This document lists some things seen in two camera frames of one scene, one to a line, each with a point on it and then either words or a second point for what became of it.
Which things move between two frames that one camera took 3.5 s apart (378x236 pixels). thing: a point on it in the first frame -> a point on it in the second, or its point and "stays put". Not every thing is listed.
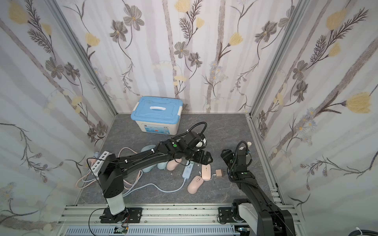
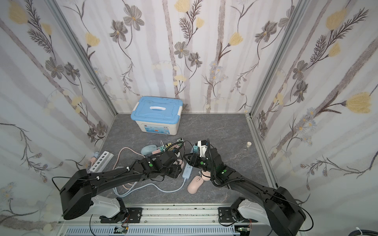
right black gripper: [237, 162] -> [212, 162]
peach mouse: [206, 172] stays put
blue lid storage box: [157, 114] stays put
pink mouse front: [194, 184] stays put
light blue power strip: [188, 169] stays put
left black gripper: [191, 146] -> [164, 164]
